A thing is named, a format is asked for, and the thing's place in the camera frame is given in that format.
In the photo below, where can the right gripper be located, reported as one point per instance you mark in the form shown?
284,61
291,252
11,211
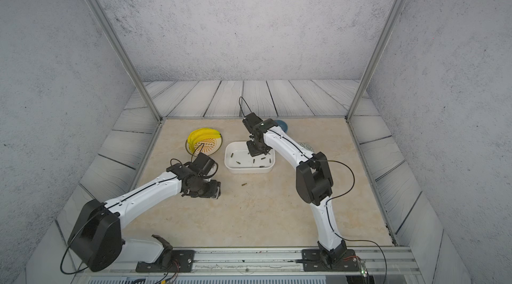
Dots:
252,151

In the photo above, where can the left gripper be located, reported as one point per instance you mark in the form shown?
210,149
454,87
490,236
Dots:
215,191

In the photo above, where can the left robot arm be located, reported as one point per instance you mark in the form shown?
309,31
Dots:
97,238

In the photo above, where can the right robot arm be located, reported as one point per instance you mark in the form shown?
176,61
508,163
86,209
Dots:
313,179

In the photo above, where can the white storage box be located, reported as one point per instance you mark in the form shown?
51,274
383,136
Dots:
240,153

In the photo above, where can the blue bowl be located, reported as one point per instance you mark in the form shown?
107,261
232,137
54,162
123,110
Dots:
282,125

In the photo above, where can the patterned plate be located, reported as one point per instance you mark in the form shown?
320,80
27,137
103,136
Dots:
208,147

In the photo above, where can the yellow bananas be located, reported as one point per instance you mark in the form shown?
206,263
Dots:
203,136

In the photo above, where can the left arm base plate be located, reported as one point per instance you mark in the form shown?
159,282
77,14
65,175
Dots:
172,261

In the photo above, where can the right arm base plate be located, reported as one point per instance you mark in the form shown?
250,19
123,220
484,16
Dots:
318,260

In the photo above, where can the aluminium rail frame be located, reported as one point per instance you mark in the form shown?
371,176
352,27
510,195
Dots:
271,265

